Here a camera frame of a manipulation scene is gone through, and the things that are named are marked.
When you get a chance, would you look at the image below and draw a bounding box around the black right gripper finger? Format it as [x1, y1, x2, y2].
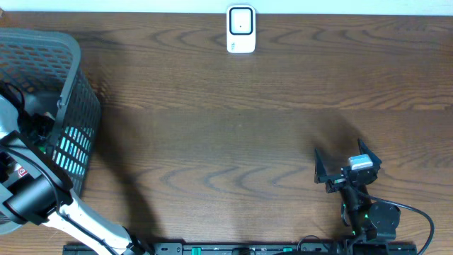
[357, 138, 382, 166]
[314, 149, 327, 179]

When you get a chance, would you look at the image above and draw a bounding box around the teal wet wipes pack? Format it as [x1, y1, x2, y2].
[52, 126, 94, 177]

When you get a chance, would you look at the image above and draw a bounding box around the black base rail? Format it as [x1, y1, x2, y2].
[62, 242, 418, 255]

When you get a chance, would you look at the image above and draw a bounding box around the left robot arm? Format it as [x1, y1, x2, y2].
[1, 93, 154, 254]

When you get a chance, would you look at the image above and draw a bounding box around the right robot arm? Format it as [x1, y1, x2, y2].
[314, 139, 401, 254]

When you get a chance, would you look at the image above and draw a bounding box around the grey plastic basket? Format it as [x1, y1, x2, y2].
[1, 28, 101, 234]

